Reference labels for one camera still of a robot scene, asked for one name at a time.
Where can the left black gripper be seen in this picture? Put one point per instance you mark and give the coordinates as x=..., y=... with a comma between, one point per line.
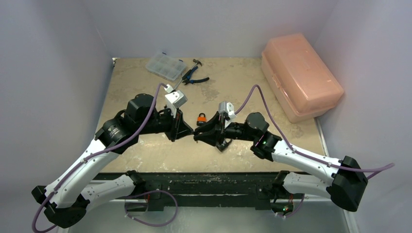
x=179, y=127

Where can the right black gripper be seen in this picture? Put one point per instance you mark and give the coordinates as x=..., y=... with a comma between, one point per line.
x=219, y=130

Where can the orange black padlock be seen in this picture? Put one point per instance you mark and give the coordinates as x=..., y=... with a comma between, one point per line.
x=201, y=119

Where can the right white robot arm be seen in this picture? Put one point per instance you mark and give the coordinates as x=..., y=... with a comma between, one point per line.
x=340, y=180

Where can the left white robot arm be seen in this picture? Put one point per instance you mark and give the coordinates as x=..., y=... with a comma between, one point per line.
x=66, y=201

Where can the silver wrench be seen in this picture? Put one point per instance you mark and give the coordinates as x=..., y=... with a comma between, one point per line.
x=177, y=85

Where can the clear plastic organizer box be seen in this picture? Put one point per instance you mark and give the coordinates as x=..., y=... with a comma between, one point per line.
x=165, y=66

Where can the small hammer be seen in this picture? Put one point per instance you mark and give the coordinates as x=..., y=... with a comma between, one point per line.
x=196, y=63

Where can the pink plastic storage box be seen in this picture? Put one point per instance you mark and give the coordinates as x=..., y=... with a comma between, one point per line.
x=300, y=80

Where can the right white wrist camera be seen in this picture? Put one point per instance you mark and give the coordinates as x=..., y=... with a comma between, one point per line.
x=226, y=110

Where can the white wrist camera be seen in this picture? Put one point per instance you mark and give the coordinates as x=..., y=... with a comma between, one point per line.
x=226, y=110
x=174, y=99

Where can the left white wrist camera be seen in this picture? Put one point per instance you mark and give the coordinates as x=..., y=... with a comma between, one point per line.
x=174, y=99

